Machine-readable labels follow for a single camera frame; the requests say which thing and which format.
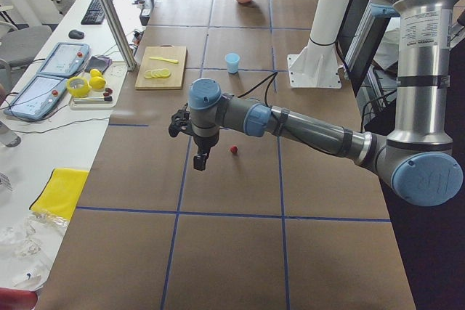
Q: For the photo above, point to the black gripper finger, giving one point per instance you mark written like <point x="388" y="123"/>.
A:
<point x="199" y="161"/>

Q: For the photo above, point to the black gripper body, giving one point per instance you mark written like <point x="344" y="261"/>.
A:
<point x="204" y="141"/>

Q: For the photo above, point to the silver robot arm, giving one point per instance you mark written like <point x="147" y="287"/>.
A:
<point x="414" y="159"/>

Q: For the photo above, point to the light blue cup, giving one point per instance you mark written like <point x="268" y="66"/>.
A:
<point x="232" y="62"/>

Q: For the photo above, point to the bamboo cutting board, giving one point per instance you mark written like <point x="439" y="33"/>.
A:
<point x="175" y="81"/>

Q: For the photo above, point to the top lemon slice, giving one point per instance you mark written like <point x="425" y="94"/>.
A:
<point x="166" y="73"/>

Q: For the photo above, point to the yellow plastic knife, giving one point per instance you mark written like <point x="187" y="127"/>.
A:
<point x="164" y="59"/>

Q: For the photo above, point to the white tray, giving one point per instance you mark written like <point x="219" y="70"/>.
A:
<point x="95" y="100"/>

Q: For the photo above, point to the white power strip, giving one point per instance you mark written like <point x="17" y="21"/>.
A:
<point x="116" y="72"/>

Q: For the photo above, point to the yellow lemon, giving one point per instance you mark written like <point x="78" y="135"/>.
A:
<point x="95" y="73"/>
<point x="97" y="82"/>

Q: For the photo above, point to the yellow tape roll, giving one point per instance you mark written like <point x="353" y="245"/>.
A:
<point x="78" y="87"/>

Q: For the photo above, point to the yellow cloth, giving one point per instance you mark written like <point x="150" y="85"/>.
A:
<point x="61" y="193"/>

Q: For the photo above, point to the black keyboard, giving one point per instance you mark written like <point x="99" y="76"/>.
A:
<point x="94" y="14"/>

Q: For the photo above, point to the upper blue teach pendant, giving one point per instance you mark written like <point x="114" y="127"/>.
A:
<point x="65" y="59"/>

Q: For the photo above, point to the blue teach pendant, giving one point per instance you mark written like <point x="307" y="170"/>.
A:
<point x="37" y="98"/>
<point x="65" y="59"/>

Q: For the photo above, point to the black computer mouse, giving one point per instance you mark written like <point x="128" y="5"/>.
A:
<point x="76" y="34"/>

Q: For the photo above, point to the lower blue teach pendant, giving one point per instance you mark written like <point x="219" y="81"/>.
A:
<point x="37" y="98"/>

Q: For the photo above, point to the clear plastic bag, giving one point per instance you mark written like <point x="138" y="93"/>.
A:
<point x="28" y="250"/>

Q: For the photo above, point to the grey office chair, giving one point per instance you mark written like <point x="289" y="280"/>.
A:
<point x="19" y="47"/>

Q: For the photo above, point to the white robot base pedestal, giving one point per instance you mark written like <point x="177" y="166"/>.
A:
<point x="316" y="65"/>

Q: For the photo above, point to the aluminium frame post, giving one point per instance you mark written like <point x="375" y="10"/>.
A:
<point x="118" y="34"/>

